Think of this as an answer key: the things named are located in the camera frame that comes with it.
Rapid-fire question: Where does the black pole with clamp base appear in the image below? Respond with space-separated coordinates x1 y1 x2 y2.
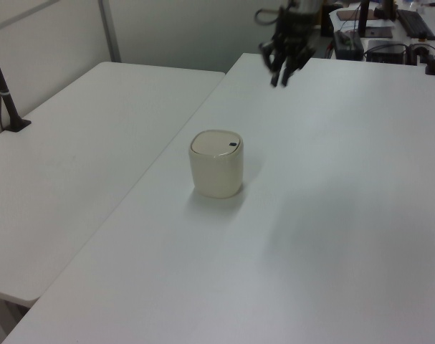
0 30 32 133

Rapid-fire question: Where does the black monitor stand pole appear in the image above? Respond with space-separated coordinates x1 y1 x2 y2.
358 0 371 37

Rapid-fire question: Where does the grey partition frame post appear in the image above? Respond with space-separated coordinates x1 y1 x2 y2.
97 0 123 63

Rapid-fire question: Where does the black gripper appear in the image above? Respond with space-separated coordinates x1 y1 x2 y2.
258 6 317 87

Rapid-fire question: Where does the beige trash bin lid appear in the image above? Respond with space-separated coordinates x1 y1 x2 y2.
190 130 242 156

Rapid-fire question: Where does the black power supply box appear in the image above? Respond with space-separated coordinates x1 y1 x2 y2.
333 29 365 60

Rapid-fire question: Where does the black notebook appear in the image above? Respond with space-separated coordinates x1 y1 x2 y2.
365 27 394 39

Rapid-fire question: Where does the black electronics box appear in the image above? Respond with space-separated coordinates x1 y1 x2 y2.
363 39 408 63

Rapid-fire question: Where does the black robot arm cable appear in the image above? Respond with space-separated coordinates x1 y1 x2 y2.
254 8 279 27

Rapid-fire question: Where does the beige trash bin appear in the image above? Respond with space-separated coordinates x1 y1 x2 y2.
187 128 245 199

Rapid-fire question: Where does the black keyboard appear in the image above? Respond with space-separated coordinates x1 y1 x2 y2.
396 9 435 41

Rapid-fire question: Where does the brown tablet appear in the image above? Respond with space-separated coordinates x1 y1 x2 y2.
336 9 380 22

